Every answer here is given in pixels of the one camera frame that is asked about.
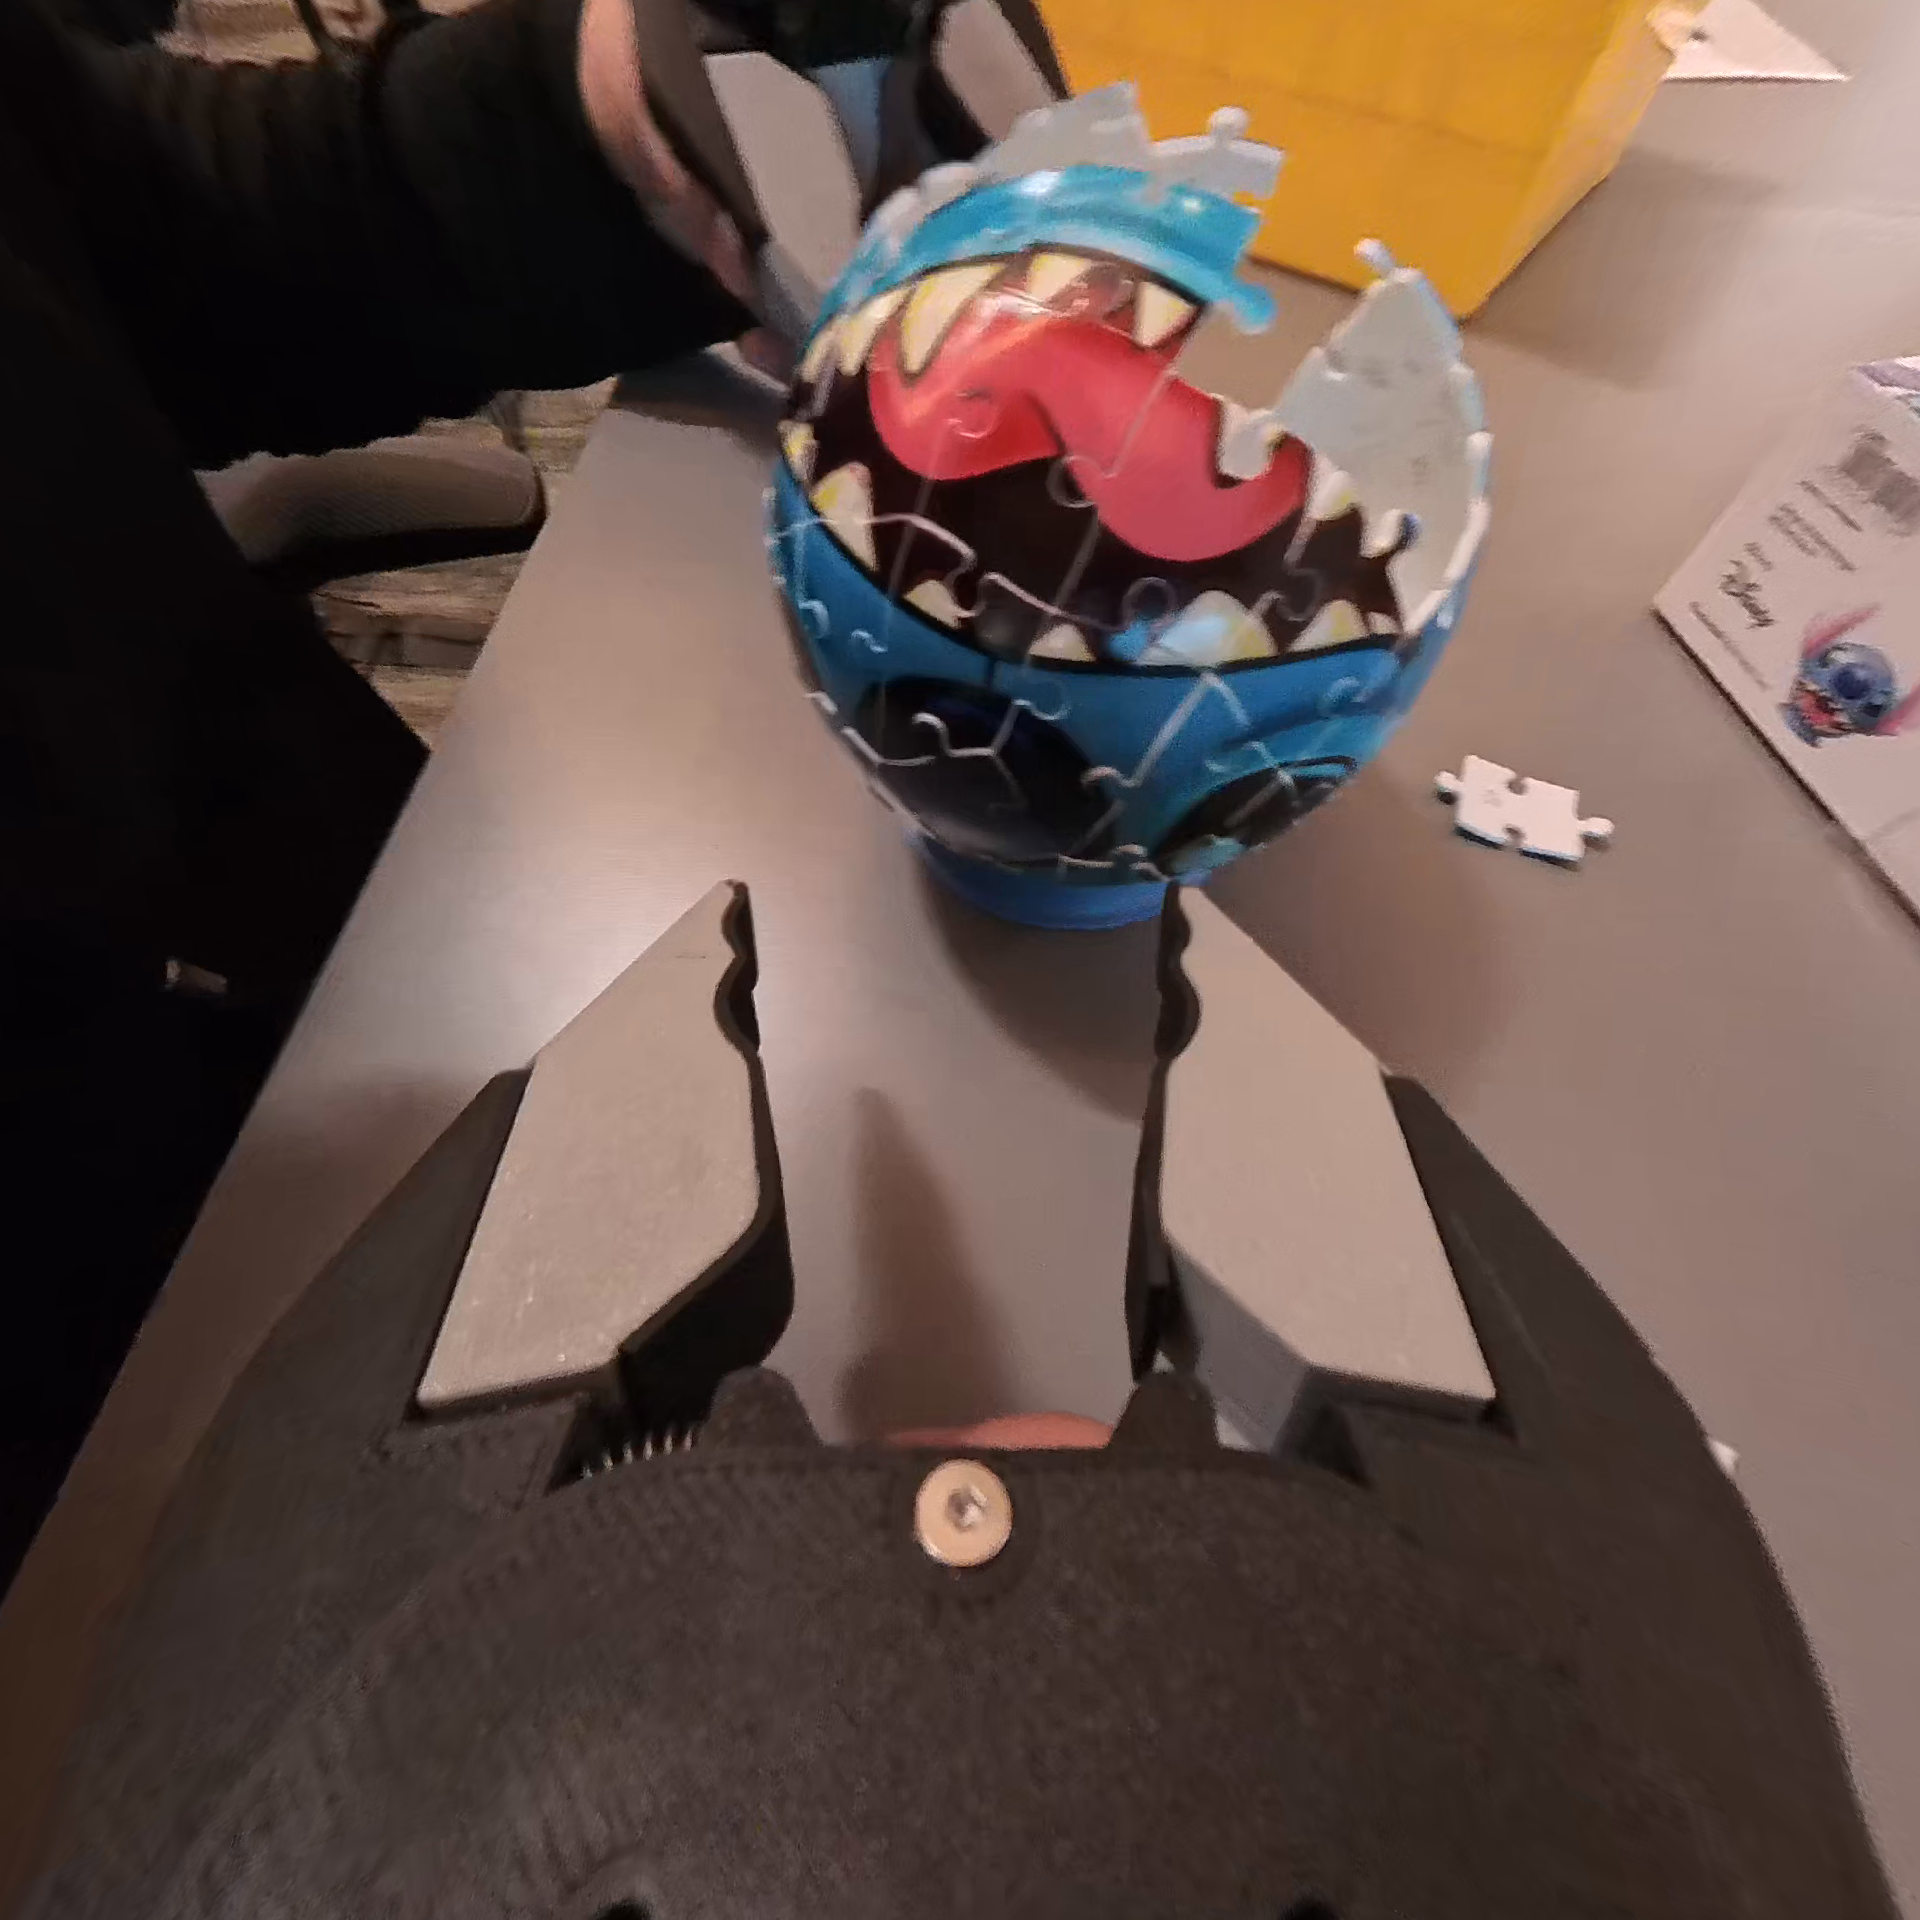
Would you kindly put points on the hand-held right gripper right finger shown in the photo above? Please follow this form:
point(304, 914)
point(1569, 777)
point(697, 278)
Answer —
point(1289, 1201)

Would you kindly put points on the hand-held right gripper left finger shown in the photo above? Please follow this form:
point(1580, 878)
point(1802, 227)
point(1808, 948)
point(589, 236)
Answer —
point(599, 1201)

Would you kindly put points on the blue cartoon puzzle ball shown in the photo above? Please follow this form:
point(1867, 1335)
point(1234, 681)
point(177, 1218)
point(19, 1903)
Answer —
point(1108, 630)

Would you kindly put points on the person's left forearm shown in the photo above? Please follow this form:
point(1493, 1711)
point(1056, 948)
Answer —
point(300, 194)

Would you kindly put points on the white loose puzzle piece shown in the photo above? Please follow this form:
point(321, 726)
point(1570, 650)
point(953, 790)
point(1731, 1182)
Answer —
point(1515, 809)

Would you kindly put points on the printed cardboard puzzle box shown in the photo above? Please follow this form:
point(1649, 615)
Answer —
point(1828, 600)

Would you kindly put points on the person's left hand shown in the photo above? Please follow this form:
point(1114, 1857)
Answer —
point(618, 89)

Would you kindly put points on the person's black clothed torso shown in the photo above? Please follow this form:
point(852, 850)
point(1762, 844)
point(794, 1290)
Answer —
point(149, 902)

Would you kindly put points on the yellow plastic bin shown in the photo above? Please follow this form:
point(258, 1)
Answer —
point(1348, 120)

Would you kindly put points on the paper sheet in plastic sleeve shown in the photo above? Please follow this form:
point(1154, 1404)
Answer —
point(1740, 38)

